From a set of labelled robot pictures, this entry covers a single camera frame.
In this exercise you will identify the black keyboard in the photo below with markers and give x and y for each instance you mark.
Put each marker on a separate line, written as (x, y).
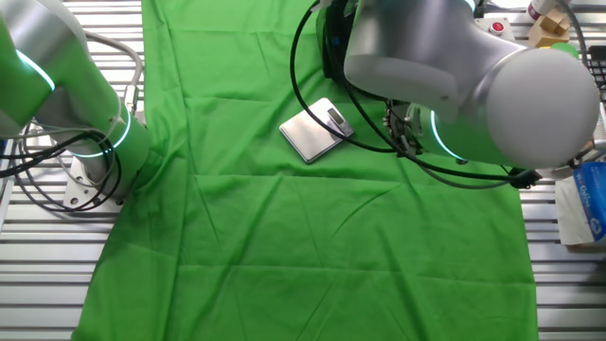
(597, 71)

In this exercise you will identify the green cloth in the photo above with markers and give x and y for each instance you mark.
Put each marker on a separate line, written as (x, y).
(331, 237)

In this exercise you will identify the yellow box green button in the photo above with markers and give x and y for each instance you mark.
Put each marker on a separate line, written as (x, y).
(565, 48)

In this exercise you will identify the blue tissue pack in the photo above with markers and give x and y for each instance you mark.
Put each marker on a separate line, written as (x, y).
(582, 208)

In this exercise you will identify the white cylinder with maroon band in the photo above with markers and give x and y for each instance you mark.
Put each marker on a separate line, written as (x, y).
(540, 8)

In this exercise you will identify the wooden blocks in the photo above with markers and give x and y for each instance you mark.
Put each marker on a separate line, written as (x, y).
(549, 28)

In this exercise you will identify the grey box small red button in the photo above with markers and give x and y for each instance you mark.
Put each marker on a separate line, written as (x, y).
(497, 27)

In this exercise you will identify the silver digital scale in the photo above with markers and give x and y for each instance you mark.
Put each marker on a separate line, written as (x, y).
(303, 137)

